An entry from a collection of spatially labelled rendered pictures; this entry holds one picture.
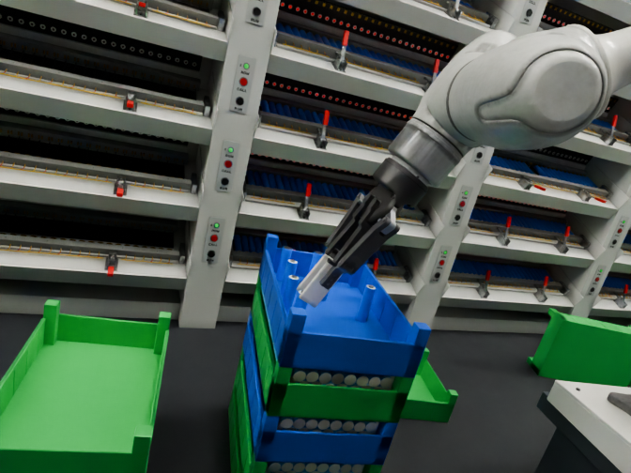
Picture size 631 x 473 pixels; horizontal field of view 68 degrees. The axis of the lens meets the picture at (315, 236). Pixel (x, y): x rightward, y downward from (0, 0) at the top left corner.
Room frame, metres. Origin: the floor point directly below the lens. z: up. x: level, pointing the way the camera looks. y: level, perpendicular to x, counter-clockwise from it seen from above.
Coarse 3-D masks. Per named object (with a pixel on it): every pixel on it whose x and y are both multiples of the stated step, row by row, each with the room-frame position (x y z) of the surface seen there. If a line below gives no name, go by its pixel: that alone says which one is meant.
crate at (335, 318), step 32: (352, 288) 0.85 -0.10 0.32; (288, 320) 0.54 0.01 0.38; (320, 320) 0.69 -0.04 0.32; (352, 320) 0.71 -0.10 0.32; (384, 320) 0.72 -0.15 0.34; (288, 352) 0.54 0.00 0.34; (320, 352) 0.55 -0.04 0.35; (352, 352) 0.56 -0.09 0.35; (384, 352) 0.57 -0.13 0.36; (416, 352) 0.59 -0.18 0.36
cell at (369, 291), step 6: (366, 288) 0.72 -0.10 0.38; (372, 288) 0.72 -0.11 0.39; (366, 294) 0.72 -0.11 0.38; (372, 294) 0.72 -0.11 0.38; (366, 300) 0.71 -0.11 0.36; (372, 300) 0.72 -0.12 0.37; (360, 306) 0.72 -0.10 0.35; (366, 306) 0.71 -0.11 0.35; (360, 312) 0.72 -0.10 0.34; (366, 312) 0.72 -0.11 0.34; (360, 318) 0.72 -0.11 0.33; (366, 318) 0.72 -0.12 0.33
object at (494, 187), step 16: (560, 160) 1.73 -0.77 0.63; (496, 176) 1.48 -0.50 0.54; (592, 176) 1.78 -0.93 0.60; (480, 192) 1.42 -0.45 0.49; (496, 192) 1.44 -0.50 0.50; (512, 192) 1.46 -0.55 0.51; (528, 192) 1.48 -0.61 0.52; (544, 192) 1.52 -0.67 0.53; (560, 192) 1.57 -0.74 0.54; (608, 192) 1.68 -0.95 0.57; (560, 208) 1.56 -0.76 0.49; (576, 208) 1.58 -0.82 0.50; (592, 208) 1.61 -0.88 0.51; (608, 208) 1.63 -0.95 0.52
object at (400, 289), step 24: (240, 240) 1.28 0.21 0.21; (264, 240) 1.29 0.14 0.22; (288, 240) 1.34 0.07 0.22; (312, 240) 1.37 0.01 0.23; (240, 264) 1.18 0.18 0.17; (384, 264) 1.41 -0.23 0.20; (408, 264) 1.44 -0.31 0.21; (240, 288) 1.15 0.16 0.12; (384, 288) 1.33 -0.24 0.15; (408, 288) 1.38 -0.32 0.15
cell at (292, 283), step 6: (288, 276) 0.68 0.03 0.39; (294, 276) 0.68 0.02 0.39; (288, 282) 0.68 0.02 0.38; (294, 282) 0.67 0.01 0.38; (288, 288) 0.67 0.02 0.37; (294, 288) 0.68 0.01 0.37; (288, 294) 0.67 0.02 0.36; (294, 294) 0.68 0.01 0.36; (288, 300) 0.67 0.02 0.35; (288, 306) 0.67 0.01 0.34; (288, 312) 0.68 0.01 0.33
